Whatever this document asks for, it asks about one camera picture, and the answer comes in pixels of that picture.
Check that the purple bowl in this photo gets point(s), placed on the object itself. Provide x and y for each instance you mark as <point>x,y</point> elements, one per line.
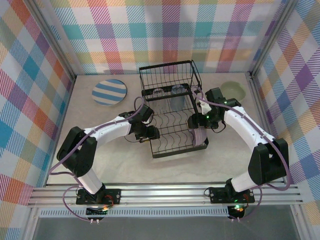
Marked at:
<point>200,137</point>

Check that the pale green bowl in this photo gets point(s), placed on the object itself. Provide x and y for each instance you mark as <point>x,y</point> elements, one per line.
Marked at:
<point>233,90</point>

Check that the blue glass cup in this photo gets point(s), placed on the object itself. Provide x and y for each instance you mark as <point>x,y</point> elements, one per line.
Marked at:
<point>178,98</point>

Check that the clear glass cup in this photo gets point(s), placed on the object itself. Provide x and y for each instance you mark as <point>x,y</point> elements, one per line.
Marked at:
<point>158,93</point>

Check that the blue white striped plate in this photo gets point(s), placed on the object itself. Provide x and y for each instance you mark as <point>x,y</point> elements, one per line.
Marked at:
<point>110,92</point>

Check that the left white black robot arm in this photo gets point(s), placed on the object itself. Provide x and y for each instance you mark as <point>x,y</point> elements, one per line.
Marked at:
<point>80,152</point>

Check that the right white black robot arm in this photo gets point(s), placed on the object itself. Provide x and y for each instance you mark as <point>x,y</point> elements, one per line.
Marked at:
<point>267,162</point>

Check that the left controller board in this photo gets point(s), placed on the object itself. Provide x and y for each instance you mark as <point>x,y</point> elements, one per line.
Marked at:
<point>97,212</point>

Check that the controller board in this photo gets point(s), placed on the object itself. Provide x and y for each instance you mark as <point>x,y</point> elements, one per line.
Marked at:
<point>237,210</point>
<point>97,212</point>

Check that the right controller board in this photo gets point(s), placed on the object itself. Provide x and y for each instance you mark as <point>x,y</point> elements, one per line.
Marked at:
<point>237,210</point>

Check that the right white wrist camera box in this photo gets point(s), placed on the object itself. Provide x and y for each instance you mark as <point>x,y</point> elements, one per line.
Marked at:
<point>203,106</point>

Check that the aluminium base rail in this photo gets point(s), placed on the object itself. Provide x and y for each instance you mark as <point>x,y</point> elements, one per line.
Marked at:
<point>160,196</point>

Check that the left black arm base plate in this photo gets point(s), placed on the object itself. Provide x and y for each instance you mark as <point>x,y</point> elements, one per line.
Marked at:
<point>115,196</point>

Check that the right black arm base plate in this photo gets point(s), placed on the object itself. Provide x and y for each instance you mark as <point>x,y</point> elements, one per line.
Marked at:
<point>217,195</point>

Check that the right aluminium frame post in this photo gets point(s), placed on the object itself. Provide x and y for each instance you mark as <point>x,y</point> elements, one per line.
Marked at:
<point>281,20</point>

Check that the aluminium frame post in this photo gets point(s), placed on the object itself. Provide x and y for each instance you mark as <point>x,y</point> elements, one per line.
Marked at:
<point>53,40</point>
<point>281,20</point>

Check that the left aluminium frame post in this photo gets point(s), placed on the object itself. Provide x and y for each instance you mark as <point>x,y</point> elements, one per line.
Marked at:
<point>53,40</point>

